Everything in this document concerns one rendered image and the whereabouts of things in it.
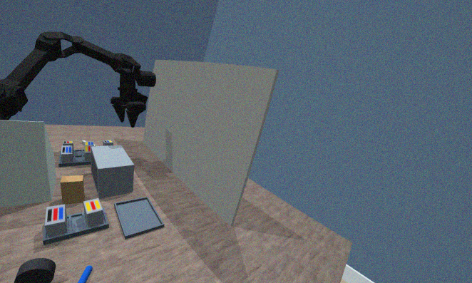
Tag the grey flat panel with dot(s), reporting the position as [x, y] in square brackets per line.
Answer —
[204, 121]

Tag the brown cardboard box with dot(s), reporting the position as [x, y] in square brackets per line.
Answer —
[72, 189]

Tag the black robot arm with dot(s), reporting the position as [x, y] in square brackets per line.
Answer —
[48, 48]

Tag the blue rounded rod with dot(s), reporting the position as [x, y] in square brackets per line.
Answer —
[85, 274]

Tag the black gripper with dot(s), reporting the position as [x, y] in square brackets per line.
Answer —
[126, 100]

